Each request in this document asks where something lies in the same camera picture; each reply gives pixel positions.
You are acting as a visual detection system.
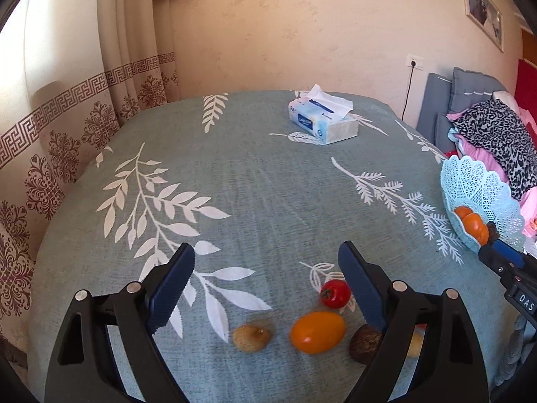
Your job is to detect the brown round fruit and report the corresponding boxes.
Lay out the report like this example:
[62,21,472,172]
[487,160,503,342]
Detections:
[349,324,385,365]

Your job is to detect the leopard print cloth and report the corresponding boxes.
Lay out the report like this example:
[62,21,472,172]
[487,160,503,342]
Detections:
[455,100,537,203]

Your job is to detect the pile of clothes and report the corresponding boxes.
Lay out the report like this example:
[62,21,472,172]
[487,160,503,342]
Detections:
[446,92,537,238]

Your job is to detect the framed wall picture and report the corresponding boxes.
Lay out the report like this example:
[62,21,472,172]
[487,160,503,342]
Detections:
[458,0,504,53]

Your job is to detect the grey cushion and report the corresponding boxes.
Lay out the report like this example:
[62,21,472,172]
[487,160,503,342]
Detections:
[448,67,509,115]
[417,72,454,154]

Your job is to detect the small beige round fruit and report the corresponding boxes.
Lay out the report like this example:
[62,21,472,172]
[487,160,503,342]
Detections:
[232,324,272,352]

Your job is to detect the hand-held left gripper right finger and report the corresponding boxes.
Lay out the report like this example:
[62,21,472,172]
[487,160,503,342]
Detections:
[338,241,490,403]

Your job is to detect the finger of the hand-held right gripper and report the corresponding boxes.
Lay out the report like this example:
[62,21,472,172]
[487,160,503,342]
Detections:
[493,239,526,268]
[478,245,519,280]

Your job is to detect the black power cable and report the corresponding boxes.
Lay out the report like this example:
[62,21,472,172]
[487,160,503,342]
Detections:
[401,65,416,121]

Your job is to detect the green leaf-print tablecloth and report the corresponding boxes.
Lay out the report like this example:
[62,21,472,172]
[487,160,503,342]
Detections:
[27,89,530,403]

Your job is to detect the red wall panel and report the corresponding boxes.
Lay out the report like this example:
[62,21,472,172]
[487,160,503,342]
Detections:
[514,59,537,115]

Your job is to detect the beige patterned curtain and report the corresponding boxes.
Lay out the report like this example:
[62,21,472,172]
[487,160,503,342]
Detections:
[0,0,182,364]

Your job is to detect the red tomato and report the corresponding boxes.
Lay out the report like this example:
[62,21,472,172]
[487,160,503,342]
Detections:
[320,279,352,309]

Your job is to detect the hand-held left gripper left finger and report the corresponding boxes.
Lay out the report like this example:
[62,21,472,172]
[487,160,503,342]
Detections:
[44,242,196,403]

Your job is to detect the small yellow fruit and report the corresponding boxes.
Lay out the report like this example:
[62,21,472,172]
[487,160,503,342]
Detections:
[405,331,424,360]

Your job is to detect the blue white tissue pack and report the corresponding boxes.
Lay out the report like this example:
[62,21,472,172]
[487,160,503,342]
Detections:
[288,84,359,146]

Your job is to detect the light blue lace basket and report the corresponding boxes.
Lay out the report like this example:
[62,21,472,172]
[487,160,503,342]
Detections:
[440,155,527,254]

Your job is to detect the orange oval fruit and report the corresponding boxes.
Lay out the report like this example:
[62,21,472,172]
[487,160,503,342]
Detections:
[290,311,347,354]

